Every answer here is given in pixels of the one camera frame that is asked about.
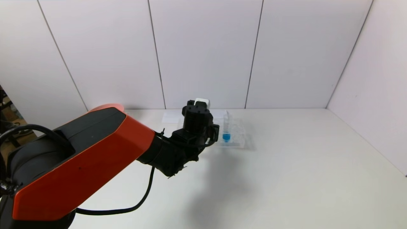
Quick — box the test tube with blue pigment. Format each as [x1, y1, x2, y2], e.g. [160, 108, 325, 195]
[222, 111, 232, 143]

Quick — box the white grey wrist camera box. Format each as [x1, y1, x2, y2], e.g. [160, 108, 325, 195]
[194, 98, 211, 110]

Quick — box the white paper sheet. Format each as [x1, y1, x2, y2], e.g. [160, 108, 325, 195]
[162, 110, 228, 124]

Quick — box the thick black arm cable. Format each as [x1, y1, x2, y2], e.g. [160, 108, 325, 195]
[76, 166, 155, 216]

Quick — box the clear plastic test tube rack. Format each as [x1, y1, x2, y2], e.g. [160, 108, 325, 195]
[208, 110, 247, 149]

